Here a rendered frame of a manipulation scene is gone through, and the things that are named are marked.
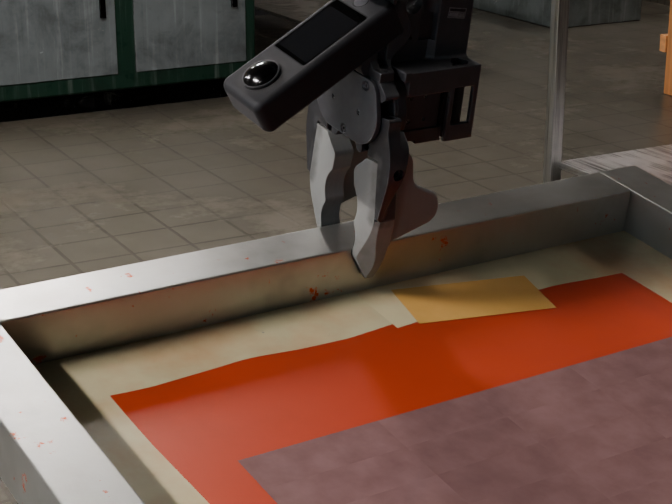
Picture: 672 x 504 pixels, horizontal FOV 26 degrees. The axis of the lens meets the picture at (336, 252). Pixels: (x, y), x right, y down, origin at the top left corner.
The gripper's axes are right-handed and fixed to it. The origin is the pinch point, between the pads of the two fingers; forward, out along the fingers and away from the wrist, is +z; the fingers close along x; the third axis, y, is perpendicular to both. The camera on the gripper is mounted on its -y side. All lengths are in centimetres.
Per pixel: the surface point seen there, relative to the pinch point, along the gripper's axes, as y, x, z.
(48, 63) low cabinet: 181, 481, 175
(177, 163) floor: 193, 383, 183
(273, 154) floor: 231, 375, 182
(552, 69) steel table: 252, 248, 104
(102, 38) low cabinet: 206, 480, 166
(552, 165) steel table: 253, 241, 134
